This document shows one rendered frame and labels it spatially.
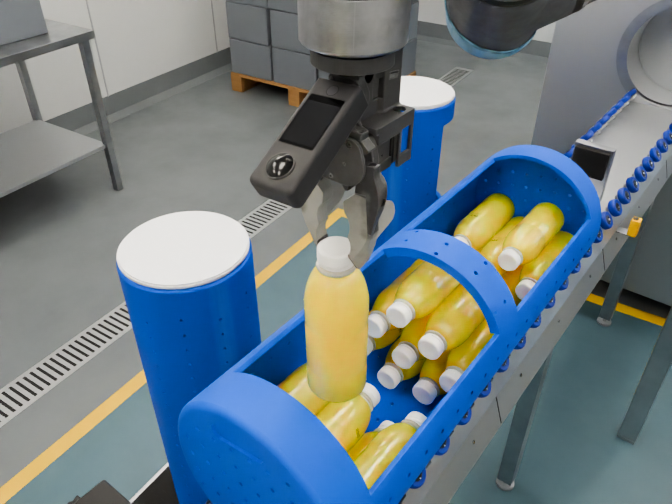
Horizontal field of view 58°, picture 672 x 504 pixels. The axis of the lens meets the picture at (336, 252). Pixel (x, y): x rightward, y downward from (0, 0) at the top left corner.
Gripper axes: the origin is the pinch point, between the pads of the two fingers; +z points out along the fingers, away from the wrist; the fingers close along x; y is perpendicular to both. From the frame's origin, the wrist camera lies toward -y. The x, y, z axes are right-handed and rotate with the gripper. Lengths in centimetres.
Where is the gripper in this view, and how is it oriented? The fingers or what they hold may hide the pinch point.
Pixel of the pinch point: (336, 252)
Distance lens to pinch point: 61.0
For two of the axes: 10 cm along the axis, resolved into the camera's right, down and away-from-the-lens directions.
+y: 6.1, -4.6, 6.4
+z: -0.1, 8.1, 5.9
